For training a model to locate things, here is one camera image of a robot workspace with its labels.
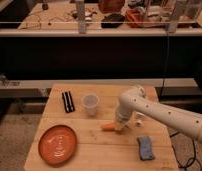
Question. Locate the orange container on shelf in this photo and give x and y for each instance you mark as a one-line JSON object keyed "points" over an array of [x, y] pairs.
{"points": [[133, 19]]}

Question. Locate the clear plastic cup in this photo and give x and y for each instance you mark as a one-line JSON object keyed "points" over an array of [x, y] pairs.
{"points": [[90, 104]]}

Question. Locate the black rectangular case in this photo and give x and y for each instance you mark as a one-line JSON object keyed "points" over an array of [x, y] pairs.
{"points": [[68, 102]]}

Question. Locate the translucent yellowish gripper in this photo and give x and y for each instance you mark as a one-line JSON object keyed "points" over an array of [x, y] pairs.
{"points": [[120, 126]]}

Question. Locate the blue sponge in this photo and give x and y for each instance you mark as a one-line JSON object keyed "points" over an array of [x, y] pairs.
{"points": [[145, 148]]}

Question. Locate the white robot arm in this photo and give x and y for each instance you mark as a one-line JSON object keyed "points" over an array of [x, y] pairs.
{"points": [[134, 100]]}

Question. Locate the metal post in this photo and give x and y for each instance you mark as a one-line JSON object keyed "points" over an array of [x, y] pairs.
{"points": [[178, 10], [80, 7]]}

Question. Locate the metal post right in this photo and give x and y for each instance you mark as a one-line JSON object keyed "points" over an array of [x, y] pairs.
{"points": [[178, 10]]}

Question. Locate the white tube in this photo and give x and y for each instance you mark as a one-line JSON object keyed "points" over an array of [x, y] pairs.
{"points": [[139, 119]]}

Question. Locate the metal post left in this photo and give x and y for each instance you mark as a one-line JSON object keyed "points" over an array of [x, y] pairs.
{"points": [[80, 7]]}

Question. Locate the orange plate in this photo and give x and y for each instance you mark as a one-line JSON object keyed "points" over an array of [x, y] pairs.
{"points": [[57, 145]]}

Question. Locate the black bowl on shelf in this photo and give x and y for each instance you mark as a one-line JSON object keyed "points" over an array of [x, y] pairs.
{"points": [[112, 21]]}

